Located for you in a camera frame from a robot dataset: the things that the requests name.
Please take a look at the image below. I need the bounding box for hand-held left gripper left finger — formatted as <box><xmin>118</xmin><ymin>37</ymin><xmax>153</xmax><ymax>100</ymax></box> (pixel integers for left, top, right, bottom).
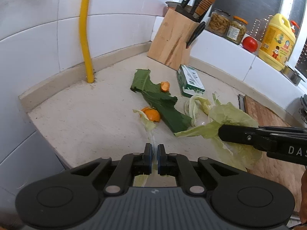
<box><xmin>69</xmin><ymin>143</ymin><xmax>153</xmax><ymax>196</ymax></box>

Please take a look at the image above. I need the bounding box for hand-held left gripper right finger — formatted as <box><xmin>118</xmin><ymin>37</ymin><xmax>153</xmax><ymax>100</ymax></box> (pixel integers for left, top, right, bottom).
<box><xmin>157</xmin><ymin>144</ymin><xmax>243</xmax><ymax>196</ymax></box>

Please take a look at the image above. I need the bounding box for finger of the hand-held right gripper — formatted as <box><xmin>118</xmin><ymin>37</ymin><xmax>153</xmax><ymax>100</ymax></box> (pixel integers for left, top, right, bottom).
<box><xmin>258</xmin><ymin>126</ymin><xmax>307</xmax><ymax>135</ymax></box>
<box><xmin>218</xmin><ymin>124</ymin><xmax>279</xmax><ymax>152</ymax></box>

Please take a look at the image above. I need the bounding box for large pale cabbage leaf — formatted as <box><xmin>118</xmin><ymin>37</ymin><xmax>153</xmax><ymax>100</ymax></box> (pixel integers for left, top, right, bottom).
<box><xmin>174</xmin><ymin>92</ymin><xmax>263</xmax><ymax>172</ymax></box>

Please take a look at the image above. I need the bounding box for thin cabbage leaf strip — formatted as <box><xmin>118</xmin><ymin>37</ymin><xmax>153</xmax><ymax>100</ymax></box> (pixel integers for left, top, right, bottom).
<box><xmin>133</xmin><ymin>109</ymin><xmax>159</xmax><ymax>187</ymax></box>

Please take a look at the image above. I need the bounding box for large orange peel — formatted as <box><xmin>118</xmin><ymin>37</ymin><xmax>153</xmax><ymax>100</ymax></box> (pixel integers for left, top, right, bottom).
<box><xmin>140</xmin><ymin>107</ymin><xmax>161</xmax><ymax>123</ymax></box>

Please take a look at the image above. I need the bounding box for person's right forearm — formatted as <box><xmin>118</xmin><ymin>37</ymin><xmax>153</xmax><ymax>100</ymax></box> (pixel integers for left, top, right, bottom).
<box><xmin>299</xmin><ymin>171</ymin><xmax>307</xmax><ymax>226</ymax></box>

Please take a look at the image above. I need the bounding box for metal dish rack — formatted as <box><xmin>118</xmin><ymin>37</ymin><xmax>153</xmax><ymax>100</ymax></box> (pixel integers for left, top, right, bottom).
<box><xmin>298</xmin><ymin>95</ymin><xmax>307</xmax><ymax>128</ymax></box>

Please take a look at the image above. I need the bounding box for metal counter trim strip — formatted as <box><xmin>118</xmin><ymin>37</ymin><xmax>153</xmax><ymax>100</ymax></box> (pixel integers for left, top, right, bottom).
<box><xmin>238</xmin><ymin>94</ymin><xmax>247</xmax><ymax>113</ymax></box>

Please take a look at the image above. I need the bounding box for wooden cutting board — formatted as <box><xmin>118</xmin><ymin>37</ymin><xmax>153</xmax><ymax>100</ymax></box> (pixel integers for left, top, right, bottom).
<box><xmin>243</xmin><ymin>94</ymin><xmax>307</xmax><ymax>216</ymax></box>

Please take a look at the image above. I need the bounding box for small metal container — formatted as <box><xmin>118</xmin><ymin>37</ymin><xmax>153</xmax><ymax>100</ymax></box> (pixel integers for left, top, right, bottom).
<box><xmin>282</xmin><ymin>65</ymin><xmax>306</xmax><ymax>86</ymax></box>

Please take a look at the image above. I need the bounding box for flat dark green leaf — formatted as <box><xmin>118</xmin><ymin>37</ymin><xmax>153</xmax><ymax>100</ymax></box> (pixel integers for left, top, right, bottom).
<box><xmin>130</xmin><ymin>69</ymin><xmax>193</xmax><ymax>133</ymax></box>

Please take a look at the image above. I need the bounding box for green carton box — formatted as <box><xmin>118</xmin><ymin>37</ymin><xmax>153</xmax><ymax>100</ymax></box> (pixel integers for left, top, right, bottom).
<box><xmin>177</xmin><ymin>65</ymin><xmax>205</xmax><ymax>97</ymax></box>

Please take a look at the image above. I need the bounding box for yellow detergent bottle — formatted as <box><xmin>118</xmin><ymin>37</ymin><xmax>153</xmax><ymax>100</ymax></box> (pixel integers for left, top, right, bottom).
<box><xmin>258</xmin><ymin>13</ymin><xmax>299</xmax><ymax>71</ymax></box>

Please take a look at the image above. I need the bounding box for red tomato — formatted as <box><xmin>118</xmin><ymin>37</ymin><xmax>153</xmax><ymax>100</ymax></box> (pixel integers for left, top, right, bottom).
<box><xmin>242</xmin><ymin>36</ymin><xmax>258</xmax><ymax>52</ymax></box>

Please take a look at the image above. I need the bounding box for orange lidded pickle jar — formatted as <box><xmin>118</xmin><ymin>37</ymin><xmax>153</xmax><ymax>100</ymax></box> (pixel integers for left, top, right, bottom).
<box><xmin>225</xmin><ymin>16</ymin><xmax>248</xmax><ymax>45</ymax></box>

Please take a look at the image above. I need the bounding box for glass jar of nuts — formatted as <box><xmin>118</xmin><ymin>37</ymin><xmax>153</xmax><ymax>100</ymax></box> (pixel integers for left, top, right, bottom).
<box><xmin>207</xmin><ymin>9</ymin><xmax>231</xmax><ymax>37</ymax></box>

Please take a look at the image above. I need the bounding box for wooden knife block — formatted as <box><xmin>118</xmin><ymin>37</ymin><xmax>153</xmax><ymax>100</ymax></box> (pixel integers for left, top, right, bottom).
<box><xmin>147</xmin><ymin>8</ymin><xmax>199</xmax><ymax>71</ymax></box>

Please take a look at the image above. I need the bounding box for yellow pipe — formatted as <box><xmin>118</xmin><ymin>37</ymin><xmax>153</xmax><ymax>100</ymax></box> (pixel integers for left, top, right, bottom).
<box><xmin>79</xmin><ymin>0</ymin><xmax>95</xmax><ymax>84</ymax></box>

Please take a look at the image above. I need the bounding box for wooden handled knife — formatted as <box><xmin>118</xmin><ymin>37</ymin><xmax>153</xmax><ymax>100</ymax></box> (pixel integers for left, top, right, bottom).
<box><xmin>194</xmin><ymin>0</ymin><xmax>217</xmax><ymax>21</ymax></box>

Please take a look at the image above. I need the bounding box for ribbed black handled knife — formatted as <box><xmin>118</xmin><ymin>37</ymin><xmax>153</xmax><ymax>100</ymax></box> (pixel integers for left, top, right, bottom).
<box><xmin>191</xmin><ymin>0</ymin><xmax>204</xmax><ymax>17</ymax></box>

